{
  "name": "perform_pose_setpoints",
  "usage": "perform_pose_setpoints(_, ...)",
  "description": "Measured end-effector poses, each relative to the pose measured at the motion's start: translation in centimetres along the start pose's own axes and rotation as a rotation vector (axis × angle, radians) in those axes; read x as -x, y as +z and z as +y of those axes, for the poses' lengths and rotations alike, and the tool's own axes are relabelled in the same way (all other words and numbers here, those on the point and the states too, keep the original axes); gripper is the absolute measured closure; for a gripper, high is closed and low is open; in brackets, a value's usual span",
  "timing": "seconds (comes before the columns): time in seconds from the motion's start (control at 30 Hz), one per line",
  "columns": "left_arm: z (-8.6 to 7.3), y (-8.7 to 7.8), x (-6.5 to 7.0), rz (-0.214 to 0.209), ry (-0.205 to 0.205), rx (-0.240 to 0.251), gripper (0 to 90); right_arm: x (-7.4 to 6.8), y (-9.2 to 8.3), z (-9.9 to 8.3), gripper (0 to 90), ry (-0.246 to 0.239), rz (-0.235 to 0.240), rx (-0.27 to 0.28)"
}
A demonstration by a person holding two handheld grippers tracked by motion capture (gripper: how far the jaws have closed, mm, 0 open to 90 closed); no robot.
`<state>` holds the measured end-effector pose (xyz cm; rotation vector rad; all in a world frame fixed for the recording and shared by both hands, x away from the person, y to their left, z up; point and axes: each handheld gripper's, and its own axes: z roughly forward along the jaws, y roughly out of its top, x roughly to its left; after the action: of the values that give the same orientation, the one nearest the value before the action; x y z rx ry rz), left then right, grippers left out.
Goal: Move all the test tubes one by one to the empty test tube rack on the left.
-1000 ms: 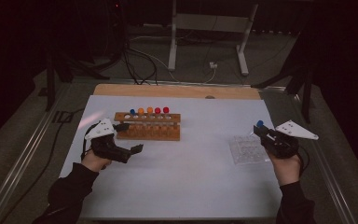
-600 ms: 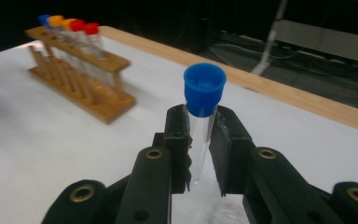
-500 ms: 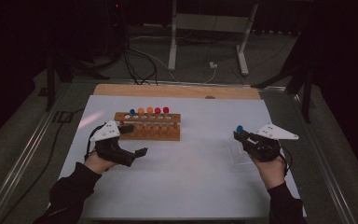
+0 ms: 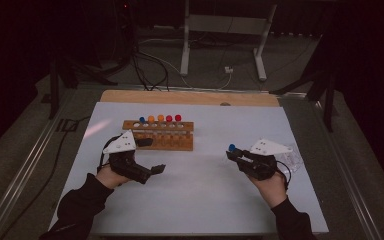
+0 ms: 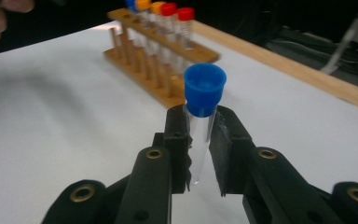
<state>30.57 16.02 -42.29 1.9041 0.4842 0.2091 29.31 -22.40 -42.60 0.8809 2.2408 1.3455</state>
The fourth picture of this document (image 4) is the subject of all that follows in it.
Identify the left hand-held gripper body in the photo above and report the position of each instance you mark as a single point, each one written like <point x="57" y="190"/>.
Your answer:
<point x="126" y="163"/>

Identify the wooden test tube rack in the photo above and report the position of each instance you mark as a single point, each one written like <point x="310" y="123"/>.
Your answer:
<point x="180" y="145"/>

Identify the grey metal stand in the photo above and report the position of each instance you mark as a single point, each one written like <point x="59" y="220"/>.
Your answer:
<point x="225" y="25"/>

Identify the aluminium rail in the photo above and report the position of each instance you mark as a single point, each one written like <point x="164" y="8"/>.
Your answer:
<point x="30" y="166"/>
<point x="345" y="166"/>

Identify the black tripod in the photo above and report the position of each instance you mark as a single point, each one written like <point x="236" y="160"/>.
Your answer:
<point x="329" y="106"/>
<point x="54" y="93"/>

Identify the orange capped test tube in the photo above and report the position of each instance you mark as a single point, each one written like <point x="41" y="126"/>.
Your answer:
<point x="160" y="117"/>
<point x="151" y="118"/>

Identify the white work board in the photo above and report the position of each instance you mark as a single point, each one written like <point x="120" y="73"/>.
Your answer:
<point x="196" y="200"/>

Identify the blue capped test tube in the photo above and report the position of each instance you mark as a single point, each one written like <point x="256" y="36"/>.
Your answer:
<point x="142" y="119"/>
<point x="232" y="147"/>

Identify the person's right hand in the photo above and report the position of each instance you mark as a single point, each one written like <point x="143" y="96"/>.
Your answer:
<point x="273" y="191"/>

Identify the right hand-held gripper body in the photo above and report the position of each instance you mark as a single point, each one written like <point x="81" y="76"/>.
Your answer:
<point x="260" y="165"/>

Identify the red capped test tube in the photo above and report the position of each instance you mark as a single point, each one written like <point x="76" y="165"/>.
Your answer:
<point x="178" y="117"/>
<point x="169" y="118"/>

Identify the person's left hand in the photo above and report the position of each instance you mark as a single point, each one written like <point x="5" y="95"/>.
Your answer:
<point x="108" y="176"/>

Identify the white plug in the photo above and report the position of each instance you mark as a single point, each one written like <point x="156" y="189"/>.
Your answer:
<point x="228" y="69"/>

